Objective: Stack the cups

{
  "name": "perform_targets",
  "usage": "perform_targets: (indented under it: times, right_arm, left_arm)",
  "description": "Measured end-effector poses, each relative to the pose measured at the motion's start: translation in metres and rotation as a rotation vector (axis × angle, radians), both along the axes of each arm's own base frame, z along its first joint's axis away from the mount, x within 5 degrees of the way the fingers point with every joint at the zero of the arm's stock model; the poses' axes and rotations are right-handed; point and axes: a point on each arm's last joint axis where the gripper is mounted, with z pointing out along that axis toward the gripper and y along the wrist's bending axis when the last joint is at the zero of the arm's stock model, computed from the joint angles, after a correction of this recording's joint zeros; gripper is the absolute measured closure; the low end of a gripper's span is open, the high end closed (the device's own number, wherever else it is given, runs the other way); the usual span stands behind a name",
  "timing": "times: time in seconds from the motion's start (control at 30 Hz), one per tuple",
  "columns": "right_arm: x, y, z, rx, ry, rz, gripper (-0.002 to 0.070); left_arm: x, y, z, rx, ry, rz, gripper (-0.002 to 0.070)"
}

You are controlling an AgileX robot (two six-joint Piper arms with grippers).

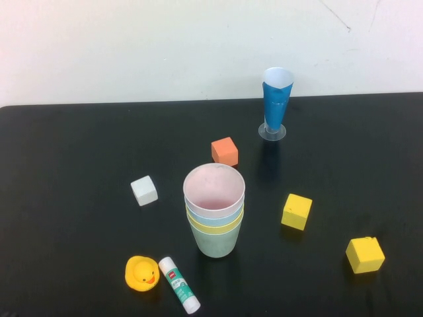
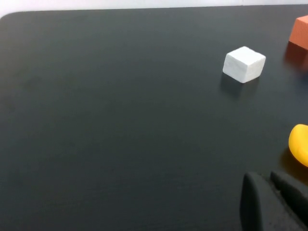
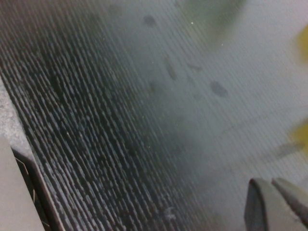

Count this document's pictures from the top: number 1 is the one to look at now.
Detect pink plastic cup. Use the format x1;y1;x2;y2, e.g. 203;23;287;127
182;162;247;219

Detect light blue plastic cup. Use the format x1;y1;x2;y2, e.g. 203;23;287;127
184;197;246;229

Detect yellow plastic cup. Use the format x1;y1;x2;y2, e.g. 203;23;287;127
185;209;245;236

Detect orange foam cube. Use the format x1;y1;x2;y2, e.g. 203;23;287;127
211;136;239;167

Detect white foam cube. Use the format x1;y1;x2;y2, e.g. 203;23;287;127
130;175;159;207

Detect light green plastic cup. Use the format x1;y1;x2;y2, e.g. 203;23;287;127
187;217;245;259

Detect blue paper cone glass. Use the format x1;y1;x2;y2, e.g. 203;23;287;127
258;67;295;141

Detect yellow foam cube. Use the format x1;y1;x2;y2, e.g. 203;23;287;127
281;194;313;231

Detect white green glue stick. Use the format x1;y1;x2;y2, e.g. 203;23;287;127
158;256;202;315

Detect yellow rubber duck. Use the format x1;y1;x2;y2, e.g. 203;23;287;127
124;255;162;293

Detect yellow cube with chipped edge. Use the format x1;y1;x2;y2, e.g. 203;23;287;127
346;236;387;275

